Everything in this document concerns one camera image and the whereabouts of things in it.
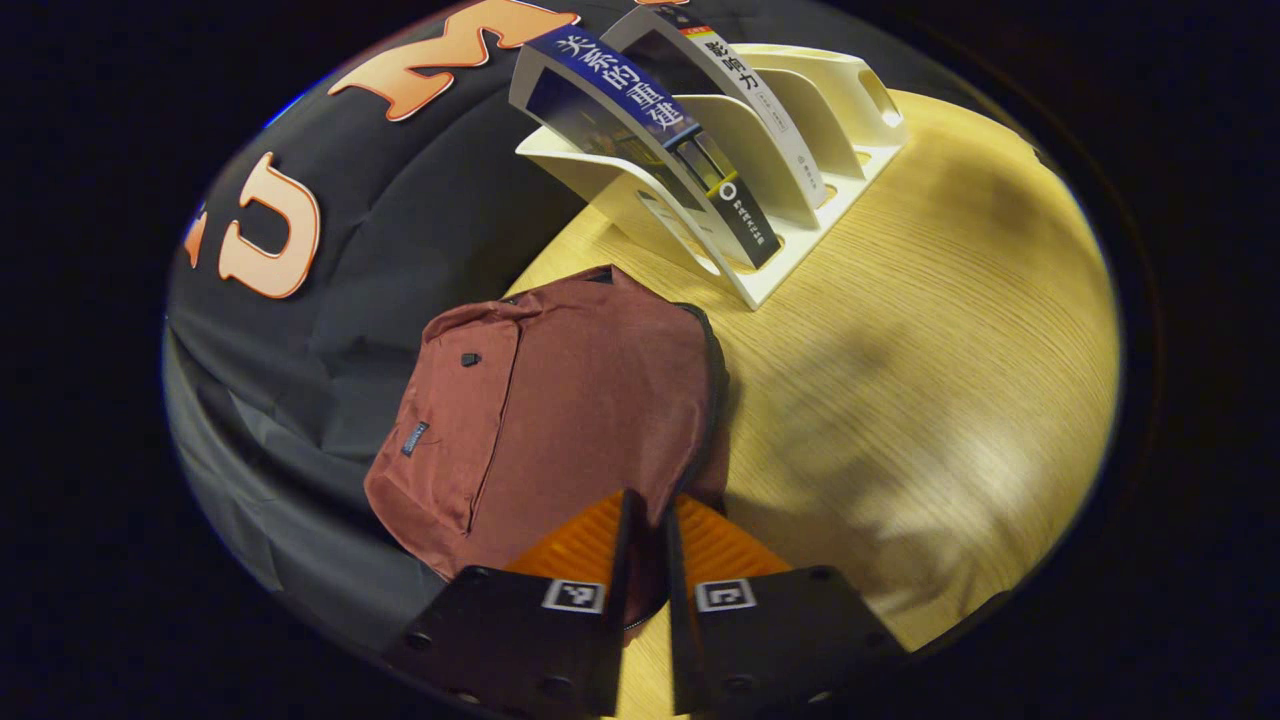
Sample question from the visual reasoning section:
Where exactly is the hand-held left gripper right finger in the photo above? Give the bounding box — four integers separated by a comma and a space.
665, 492, 911, 716

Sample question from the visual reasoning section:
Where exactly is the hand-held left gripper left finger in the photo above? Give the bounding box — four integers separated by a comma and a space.
383, 488, 641, 719

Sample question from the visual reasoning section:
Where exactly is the maroon schoolbag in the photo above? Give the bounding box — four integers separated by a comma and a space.
363, 264, 731, 626

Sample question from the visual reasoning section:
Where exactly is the white bookshelf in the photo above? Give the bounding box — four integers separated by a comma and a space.
515, 42, 909, 311

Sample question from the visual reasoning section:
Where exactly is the blue cover book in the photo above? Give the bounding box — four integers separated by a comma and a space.
508, 25, 783, 271

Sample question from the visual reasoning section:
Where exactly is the portrait cover book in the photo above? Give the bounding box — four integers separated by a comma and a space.
600, 3, 831, 211

